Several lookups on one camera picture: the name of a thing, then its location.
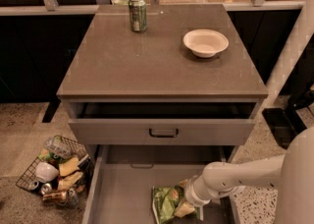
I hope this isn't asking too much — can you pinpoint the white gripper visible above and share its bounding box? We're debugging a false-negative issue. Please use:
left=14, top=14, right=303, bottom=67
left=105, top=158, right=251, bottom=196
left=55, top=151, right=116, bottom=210
left=174, top=175, right=212, bottom=218

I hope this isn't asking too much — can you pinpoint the green chip bag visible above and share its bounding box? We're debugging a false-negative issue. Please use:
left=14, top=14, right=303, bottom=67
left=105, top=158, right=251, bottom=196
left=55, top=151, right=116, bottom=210
left=152, top=185, right=203, bottom=224

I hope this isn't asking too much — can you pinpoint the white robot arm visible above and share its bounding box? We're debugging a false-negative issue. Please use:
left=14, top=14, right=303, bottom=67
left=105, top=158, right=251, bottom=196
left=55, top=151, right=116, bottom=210
left=184, top=127, right=314, bottom=224

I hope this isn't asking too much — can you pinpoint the grey middle drawer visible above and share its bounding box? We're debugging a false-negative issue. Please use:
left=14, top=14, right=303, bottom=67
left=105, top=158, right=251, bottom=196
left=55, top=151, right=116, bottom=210
left=82, top=145, right=225, bottom=224

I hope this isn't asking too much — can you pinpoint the grey drawer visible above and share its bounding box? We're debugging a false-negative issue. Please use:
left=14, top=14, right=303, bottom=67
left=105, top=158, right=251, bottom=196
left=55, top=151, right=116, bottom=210
left=82, top=145, right=225, bottom=224
left=68, top=101, right=256, bottom=145

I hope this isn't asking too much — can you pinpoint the grey drawer cabinet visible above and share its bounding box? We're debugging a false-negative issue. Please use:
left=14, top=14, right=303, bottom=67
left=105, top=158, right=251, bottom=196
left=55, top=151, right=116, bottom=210
left=56, top=3, right=269, bottom=224

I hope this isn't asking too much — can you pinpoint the grey top drawer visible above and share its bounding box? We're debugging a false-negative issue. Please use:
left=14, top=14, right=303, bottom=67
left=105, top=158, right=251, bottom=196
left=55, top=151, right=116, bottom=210
left=68, top=101, right=256, bottom=145

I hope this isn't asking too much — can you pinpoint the silver can in basket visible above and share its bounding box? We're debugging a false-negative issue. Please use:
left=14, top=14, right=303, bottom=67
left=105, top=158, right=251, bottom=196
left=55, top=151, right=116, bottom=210
left=39, top=183, right=52, bottom=196

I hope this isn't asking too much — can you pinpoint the green soda can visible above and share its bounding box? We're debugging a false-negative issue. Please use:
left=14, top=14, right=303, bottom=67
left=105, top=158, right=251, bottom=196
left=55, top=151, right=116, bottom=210
left=129, top=0, right=147, bottom=32

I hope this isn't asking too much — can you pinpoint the yellow sponge in basket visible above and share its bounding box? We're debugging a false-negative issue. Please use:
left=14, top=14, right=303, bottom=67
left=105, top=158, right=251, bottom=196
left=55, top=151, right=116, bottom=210
left=59, top=156, right=79, bottom=177

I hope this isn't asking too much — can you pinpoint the black floor tray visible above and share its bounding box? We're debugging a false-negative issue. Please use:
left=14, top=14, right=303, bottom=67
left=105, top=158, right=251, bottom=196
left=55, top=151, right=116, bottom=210
left=262, top=106, right=307, bottom=149

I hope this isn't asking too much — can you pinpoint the clear plastic bottle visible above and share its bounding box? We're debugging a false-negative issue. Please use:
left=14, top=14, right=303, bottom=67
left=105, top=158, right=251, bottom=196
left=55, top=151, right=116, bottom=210
left=44, top=136, right=72, bottom=159

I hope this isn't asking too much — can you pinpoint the white ceramic bowl in basket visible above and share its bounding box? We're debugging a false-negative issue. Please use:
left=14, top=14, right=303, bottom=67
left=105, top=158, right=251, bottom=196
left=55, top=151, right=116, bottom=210
left=35, top=162, right=59, bottom=183

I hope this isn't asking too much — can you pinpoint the white paper bowl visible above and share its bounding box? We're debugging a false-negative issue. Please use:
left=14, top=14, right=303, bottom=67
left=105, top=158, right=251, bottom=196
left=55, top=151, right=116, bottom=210
left=183, top=29, right=229, bottom=58

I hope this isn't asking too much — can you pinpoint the black drawer handle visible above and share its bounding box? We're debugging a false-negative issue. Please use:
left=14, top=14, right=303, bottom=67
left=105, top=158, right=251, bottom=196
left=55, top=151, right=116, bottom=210
left=149, top=129, right=180, bottom=139

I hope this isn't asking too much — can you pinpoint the black wire basket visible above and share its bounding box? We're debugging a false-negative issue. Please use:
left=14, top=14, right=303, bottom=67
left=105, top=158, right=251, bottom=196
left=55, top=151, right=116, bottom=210
left=16, top=136, right=94, bottom=207

